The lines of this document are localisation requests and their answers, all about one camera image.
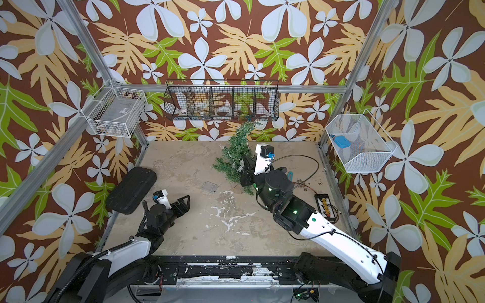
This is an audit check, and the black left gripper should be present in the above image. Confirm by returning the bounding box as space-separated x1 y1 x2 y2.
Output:
160 194 189 236

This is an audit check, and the small green christmas tree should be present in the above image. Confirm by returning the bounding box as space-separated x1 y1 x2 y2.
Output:
213 122 255 184

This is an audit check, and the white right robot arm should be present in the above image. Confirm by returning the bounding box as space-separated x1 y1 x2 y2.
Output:
240 152 401 302

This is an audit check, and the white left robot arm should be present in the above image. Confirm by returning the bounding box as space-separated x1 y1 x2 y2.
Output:
44 195 191 302

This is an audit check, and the clear plastic battery box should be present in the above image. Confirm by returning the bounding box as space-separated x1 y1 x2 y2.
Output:
202 181 219 194

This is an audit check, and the black oval case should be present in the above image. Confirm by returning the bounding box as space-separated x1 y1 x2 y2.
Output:
106 167 157 215

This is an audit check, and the black tray with parts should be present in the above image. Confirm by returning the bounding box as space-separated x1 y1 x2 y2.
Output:
314 194 339 223

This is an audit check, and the blue object in basket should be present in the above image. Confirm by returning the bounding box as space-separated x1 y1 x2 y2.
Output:
333 136 351 148

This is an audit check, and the small circuit board with leds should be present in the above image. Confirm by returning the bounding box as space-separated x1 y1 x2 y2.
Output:
290 288 319 303

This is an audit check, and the white hexagonal mesh basket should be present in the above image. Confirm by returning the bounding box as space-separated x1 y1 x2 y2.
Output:
325 111 397 174

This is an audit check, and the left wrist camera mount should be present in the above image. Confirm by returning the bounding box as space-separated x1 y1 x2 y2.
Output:
152 189 171 209

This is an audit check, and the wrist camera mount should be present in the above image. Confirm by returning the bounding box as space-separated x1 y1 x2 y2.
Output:
254 144 275 175
152 189 171 209

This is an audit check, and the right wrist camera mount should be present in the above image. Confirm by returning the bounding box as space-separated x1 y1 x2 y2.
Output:
254 144 275 175

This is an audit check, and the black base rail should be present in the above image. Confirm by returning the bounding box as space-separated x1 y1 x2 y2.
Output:
155 256 301 285

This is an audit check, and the black wire wall basket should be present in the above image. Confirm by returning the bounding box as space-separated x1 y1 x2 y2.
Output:
162 79 280 122

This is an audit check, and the white square wire basket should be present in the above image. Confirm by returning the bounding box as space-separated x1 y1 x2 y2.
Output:
83 83 147 138

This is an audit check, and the left aluminium frame post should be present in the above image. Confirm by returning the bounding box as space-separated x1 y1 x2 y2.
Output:
58 1 149 148

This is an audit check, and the vertical aluminium frame post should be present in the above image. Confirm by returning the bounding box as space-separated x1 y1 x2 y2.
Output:
320 0 399 146

